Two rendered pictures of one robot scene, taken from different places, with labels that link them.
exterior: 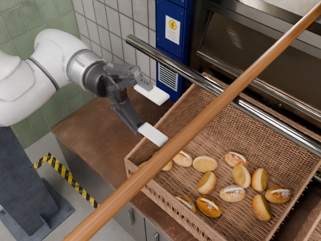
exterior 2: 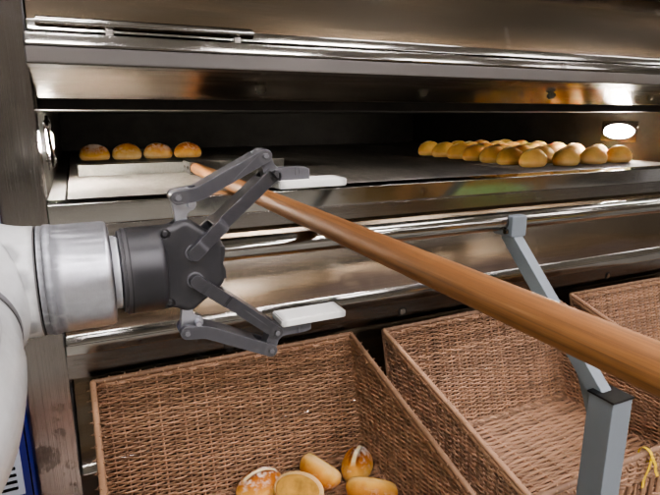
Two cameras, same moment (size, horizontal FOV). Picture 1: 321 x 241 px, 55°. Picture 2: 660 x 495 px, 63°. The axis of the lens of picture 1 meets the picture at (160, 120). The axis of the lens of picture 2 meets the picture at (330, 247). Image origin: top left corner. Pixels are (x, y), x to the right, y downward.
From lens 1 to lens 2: 0.64 m
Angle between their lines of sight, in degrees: 65
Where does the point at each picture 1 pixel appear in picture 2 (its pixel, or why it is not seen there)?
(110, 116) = not seen: outside the picture
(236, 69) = (164, 320)
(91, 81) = (145, 253)
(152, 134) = (310, 310)
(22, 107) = (17, 402)
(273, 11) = not seen: hidden behind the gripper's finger
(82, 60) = (78, 229)
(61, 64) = (14, 267)
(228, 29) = not seen: hidden behind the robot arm
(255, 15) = (159, 209)
